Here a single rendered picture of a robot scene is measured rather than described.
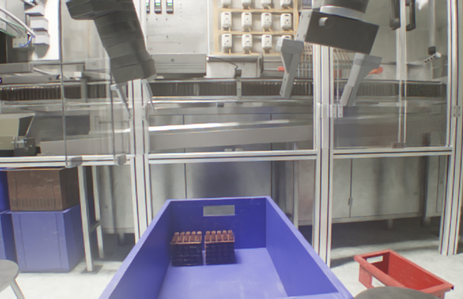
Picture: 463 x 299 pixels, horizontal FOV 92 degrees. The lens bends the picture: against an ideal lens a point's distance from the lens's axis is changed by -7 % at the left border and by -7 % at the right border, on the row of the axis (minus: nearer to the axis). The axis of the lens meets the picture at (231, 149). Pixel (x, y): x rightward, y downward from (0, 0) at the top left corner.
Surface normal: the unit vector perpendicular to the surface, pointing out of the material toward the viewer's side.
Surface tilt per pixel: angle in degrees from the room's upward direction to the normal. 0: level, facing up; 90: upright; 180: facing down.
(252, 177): 90
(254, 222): 90
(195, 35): 90
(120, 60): 110
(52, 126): 90
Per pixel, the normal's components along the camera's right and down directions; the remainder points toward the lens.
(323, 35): 0.11, 0.46
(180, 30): 0.07, 0.07
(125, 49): -0.07, 0.59
